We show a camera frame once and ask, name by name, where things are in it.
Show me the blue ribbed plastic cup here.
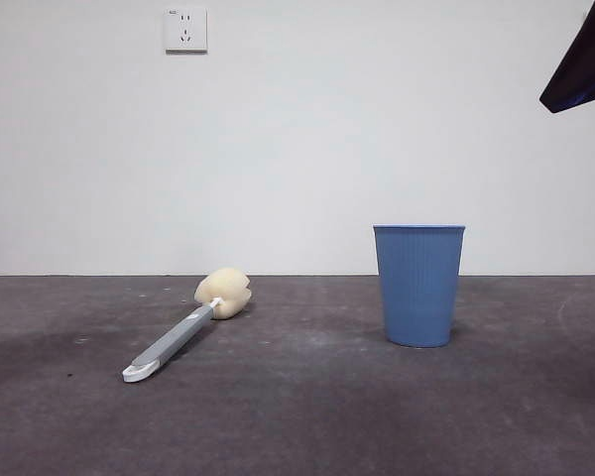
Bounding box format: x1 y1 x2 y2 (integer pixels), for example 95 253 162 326
372 223 467 349

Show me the grey-handled sponge cup brush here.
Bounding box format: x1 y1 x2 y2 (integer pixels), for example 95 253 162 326
121 266 253 384

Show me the white wall socket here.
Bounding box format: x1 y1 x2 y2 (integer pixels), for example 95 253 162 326
165 6 209 55

